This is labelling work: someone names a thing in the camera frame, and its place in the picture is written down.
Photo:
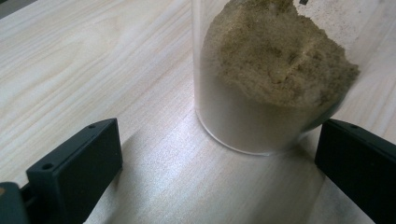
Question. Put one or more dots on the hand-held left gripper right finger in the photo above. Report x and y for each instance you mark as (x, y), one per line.
(361, 168)

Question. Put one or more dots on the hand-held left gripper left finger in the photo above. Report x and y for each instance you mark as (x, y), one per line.
(77, 174)

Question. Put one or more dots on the clear jar of brown powder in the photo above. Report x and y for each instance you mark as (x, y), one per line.
(255, 93)

